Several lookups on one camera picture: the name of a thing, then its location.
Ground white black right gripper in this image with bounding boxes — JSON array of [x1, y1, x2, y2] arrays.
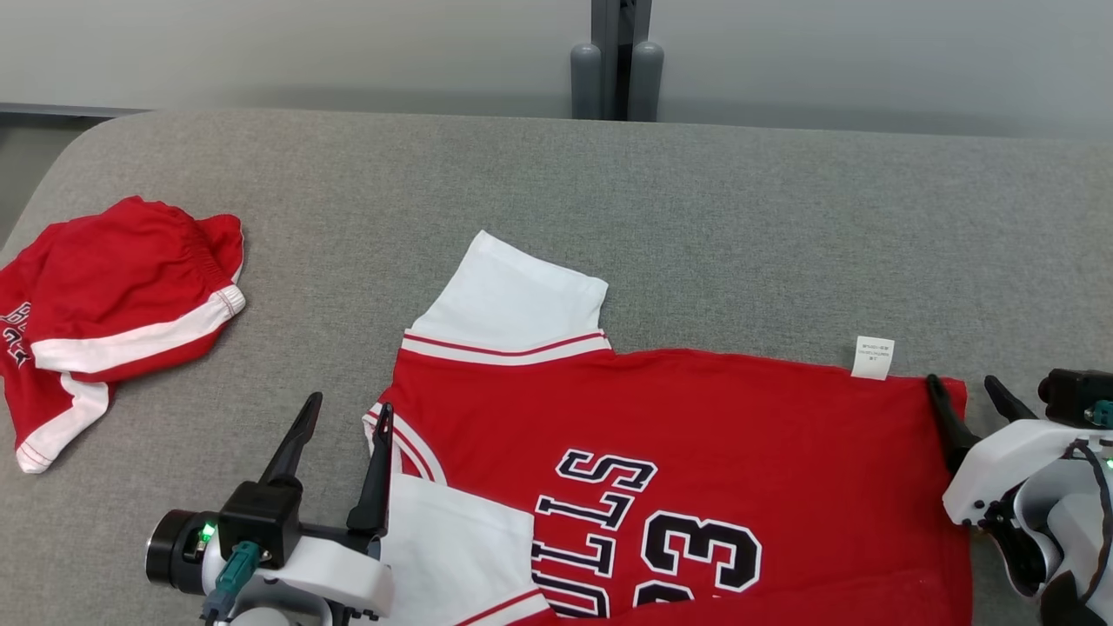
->
[[926, 375, 1088, 527]]

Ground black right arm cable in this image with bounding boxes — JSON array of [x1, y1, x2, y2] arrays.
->
[[1070, 439, 1113, 601]]

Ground grey partition post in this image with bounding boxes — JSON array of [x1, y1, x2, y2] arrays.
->
[[591, 0, 653, 121]]

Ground teal left camera connector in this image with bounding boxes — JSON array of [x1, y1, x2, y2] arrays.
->
[[204, 541, 262, 618]]

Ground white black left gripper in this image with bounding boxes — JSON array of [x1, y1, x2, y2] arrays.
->
[[259, 392, 394, 618]]

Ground grey cylindrical post foot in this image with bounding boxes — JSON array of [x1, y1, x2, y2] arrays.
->
[[628, 41, 664, 123], [570, 43, 603, 121]]

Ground red basketball jersey white sleeves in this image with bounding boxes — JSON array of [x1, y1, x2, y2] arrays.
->
[[363, 230, 973, 626]]

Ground red shorts white stripe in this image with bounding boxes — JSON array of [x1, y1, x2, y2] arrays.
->
[[0, 196, 247, 475]]

